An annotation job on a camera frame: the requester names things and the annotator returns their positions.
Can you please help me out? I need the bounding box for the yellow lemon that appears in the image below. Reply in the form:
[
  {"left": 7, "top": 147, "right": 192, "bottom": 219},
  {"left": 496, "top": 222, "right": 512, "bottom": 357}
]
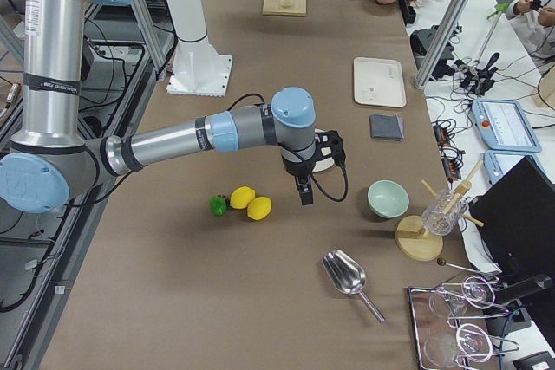
[
  {"left": 247, "top": 196, "right": 272, "bottom": 221},
  {"left": 230, "top": 185, "right": 256, "bottom": 210}
]

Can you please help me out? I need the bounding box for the cream rabbit serving tray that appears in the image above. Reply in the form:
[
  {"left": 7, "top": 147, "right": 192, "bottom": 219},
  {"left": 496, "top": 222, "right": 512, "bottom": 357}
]
[{"left": 353, "top": 57, "right": 407, "bottom": 108}]

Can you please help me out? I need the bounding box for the metal ice scoop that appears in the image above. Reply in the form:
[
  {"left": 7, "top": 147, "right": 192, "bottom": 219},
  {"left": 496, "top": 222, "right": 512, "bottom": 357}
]
[{"left": 322, "top": 249, "right": 386, "bottom": 324}]

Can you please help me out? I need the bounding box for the yellow lemon lower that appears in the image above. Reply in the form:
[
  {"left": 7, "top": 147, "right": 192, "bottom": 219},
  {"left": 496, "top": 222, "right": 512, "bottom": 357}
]
[{"left": 230, "top": 185, "right": 256, "bottom": 210}]

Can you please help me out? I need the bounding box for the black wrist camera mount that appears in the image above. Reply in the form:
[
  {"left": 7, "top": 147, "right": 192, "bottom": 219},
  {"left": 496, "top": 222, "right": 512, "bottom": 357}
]
[{"left": 314, "top": 128, "right": 345, "bottom": 167}]

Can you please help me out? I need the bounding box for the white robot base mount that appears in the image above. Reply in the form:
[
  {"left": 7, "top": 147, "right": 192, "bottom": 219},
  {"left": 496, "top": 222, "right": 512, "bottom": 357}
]
[{"left": 166, "top": 0, "right": 232, "bottom": 97}]

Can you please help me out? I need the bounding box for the folded grey cloth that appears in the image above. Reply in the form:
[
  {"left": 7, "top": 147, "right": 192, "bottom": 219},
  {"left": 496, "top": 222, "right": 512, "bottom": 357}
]
[{"left": 369, "top": 114, "right": 404, "bottom": 141}]

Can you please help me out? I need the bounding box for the blue teach pendant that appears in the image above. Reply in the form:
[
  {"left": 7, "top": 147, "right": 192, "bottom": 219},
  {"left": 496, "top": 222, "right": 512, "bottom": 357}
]
[
  {"left": 471, "top": 99, "right": 542, "bottom": 153},
  {"left": 483, "top": 150, "right": 543, "bottom": 185}
]

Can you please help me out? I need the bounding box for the blue teach pendant lower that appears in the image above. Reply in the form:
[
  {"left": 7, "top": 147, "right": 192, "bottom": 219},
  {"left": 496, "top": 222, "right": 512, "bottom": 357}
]
[{"left": 483, "top": 150, "right": 543, "bottom": 185}]

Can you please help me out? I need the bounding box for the mint green bowl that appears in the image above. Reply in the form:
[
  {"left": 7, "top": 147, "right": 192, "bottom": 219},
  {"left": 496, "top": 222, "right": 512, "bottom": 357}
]
[{"left": 367, "top": 179, "right": 409, "bottom": 218}]

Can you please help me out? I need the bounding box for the aluminium frame post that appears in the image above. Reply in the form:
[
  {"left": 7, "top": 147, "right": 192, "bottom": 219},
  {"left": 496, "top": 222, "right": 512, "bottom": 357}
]
[{"left": 415, "top": 0, "right": 468, "bottom": 91}]

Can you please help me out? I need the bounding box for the green lime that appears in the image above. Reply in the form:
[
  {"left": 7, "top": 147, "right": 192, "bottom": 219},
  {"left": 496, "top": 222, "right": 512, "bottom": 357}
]
[{"left": 209, "top": 195, "right": 228, "bottom": 217}]

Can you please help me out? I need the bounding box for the wooden cup stand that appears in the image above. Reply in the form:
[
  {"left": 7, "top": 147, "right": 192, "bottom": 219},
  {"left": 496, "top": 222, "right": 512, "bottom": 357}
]
[{"left": 395, "top": 159, "right": 484, "bottom": 262}]

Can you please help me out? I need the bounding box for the cream round plate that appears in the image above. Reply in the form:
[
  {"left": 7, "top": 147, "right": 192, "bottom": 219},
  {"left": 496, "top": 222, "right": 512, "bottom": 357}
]
[{"left": 312, "top": 147, "right": 335, "bottom": 172}]

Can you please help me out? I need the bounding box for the yellow lemon upper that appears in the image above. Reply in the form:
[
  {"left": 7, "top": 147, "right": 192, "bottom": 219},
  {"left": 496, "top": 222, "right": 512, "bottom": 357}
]
[{"left": 247, "top": 196, "right": 272, "bottom": 221}]

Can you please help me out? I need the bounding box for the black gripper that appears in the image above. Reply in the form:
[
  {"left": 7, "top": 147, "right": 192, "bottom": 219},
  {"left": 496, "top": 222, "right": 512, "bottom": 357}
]
[{"left": 282, "top": 157, "right": 314, "bottom": 205}]

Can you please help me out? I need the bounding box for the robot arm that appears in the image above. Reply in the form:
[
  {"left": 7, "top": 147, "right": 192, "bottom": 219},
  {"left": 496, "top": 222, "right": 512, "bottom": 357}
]
[{"left": 1, "top": 0, "right": 317, "bottom": 213}]

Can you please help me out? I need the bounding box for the blue teach pendant upper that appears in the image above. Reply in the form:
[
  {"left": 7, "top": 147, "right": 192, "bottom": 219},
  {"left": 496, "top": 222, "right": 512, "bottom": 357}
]
[{"left": 471, "top": 99, "right": 542, "bottom": 153}]

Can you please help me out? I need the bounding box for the crystal glass on stand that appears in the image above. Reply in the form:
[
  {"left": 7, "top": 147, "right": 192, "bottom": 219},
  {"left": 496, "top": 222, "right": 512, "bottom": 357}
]
[{"left": 421, "top": 189, "right": 467, "bottom": 236}]

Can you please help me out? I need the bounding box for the black monitor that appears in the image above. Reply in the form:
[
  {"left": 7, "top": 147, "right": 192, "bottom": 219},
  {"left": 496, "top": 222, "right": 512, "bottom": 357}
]
[{"left": 470, "top": 157, "right": 554, "bottom": 277}]

